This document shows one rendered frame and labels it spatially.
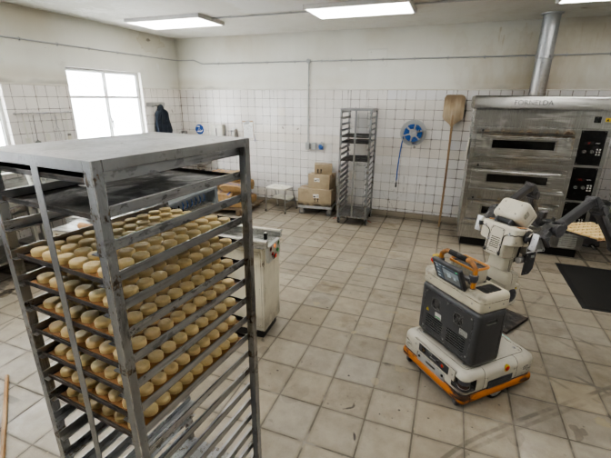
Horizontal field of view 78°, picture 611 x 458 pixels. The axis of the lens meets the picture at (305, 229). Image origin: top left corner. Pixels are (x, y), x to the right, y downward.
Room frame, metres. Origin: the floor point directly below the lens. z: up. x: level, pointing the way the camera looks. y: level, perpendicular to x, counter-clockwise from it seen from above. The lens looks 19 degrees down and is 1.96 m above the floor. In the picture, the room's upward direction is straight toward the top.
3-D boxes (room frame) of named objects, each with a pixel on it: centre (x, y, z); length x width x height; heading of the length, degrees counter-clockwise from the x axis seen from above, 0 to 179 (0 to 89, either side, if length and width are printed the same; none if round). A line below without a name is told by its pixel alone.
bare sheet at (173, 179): (1.25, 0.57, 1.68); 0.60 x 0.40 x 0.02; 154
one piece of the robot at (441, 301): (2.35, -1.12, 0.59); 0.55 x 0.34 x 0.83; 23
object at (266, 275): (3.02, 0.61, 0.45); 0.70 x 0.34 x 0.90; 72
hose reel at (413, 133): (6.24, -1.71, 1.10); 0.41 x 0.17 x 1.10; 69
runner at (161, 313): (1.17, 0.39, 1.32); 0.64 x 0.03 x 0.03; 154
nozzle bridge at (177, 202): (3.18, 1.09, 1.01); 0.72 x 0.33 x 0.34; 162
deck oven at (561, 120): (5.17, -3.00, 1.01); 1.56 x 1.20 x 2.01; 69
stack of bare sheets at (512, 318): (3.22, -1.77, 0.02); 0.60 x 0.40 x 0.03; 36
